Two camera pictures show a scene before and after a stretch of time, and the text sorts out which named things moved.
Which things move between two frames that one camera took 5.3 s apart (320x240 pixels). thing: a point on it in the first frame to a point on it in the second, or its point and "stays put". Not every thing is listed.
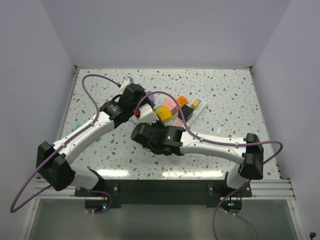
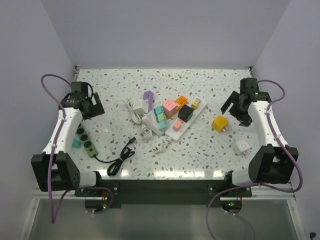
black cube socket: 187,111 stays put
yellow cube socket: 164,113 to 219,123
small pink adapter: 178,123 stays put
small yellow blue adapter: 196,103 stays put
